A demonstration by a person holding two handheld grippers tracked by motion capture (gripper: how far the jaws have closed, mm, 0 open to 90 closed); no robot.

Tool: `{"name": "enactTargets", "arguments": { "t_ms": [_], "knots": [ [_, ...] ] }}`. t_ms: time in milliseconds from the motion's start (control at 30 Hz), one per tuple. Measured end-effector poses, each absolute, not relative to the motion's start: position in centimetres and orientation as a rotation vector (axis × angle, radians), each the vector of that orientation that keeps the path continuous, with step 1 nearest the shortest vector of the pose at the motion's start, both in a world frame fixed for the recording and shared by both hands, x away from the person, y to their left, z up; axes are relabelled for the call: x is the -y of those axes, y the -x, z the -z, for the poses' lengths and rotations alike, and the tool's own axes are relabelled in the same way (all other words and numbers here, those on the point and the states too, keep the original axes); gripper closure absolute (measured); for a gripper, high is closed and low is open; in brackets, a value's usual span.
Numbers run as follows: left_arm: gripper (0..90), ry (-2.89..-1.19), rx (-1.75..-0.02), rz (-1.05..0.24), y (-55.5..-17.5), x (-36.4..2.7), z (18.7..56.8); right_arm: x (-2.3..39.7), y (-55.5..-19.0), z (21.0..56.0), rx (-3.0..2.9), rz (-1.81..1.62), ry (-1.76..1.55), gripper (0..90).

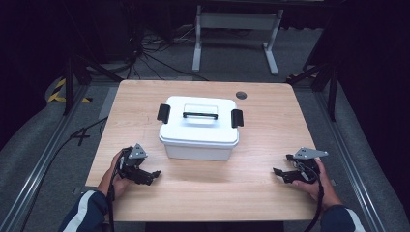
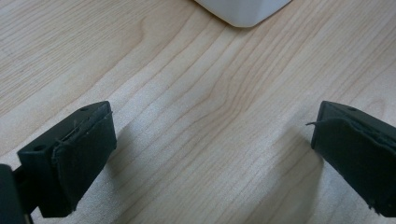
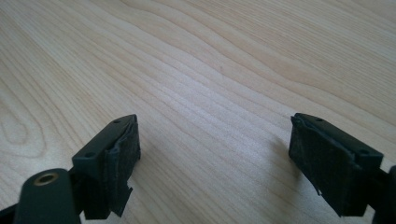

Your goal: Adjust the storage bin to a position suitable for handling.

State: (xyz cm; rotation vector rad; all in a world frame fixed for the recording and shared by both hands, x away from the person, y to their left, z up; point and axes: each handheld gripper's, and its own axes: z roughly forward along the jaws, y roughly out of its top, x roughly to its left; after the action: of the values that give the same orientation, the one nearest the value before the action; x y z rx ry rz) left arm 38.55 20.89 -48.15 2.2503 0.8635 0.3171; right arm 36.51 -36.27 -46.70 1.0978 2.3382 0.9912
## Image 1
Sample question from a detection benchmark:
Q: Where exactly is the black box latch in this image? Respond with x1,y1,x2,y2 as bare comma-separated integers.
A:
156,103,171,125
230,108,245,129

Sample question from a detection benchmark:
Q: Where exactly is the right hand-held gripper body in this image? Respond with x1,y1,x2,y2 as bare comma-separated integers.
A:
285,146,330,185

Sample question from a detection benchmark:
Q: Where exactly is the white box lid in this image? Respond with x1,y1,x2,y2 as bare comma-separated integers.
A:
159,95,240,147

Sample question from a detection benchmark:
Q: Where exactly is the aluminium floor rail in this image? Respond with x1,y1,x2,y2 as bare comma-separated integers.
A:
0,82,91,232
312,91,390,232

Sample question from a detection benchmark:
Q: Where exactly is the yellow black floor tape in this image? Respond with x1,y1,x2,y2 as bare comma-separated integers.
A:
47,77,94,104

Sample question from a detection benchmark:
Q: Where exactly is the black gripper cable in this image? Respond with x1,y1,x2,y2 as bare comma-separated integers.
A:
303,160,325,232
106,154,126,232

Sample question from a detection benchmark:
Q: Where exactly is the black floor cable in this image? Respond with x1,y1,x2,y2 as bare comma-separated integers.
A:
18,116,109,232

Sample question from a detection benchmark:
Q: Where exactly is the black metal stand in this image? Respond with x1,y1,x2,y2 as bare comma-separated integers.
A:
286,61,340,123
62,52,125,116

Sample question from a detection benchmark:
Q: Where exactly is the white plastic storage box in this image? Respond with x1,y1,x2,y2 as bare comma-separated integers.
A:
159,136,240,162

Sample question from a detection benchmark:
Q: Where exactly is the black lid handle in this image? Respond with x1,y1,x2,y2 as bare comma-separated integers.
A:
182,111,220,121

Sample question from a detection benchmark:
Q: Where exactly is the person's left hand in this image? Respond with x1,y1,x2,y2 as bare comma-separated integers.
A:
98,151,135,198

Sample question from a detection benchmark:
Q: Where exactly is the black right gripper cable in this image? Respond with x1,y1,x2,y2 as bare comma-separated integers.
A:
303,160,325,232

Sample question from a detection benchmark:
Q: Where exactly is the person's right hand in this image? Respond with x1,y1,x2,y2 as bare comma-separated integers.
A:
292,158,343,212

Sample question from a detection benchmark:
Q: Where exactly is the bundle of black floor cables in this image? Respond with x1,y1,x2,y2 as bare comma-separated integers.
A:
124,22,211,82

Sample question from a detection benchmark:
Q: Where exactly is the white metal table frame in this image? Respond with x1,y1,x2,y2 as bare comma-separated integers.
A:
191,4,284,76

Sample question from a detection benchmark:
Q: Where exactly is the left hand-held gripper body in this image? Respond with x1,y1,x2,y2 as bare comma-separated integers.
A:
117,143,149,182

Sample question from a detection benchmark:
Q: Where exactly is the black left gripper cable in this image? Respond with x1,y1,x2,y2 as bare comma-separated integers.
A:
106,154,126,232

